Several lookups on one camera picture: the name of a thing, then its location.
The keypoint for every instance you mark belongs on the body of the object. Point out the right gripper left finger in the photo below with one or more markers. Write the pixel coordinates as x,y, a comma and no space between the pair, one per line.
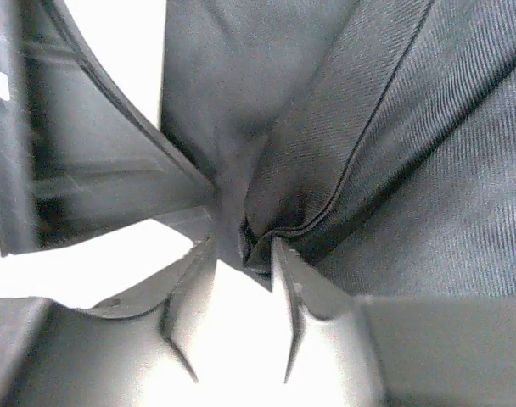
128,350

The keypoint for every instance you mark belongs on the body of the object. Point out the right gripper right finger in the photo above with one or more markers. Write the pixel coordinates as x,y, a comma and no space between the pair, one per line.
392,351

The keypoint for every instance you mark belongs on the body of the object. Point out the black pleated skirt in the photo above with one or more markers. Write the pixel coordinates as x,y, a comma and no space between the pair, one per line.
377,138

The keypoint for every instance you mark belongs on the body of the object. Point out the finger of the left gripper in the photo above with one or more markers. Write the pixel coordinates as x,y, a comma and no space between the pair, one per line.
77,158

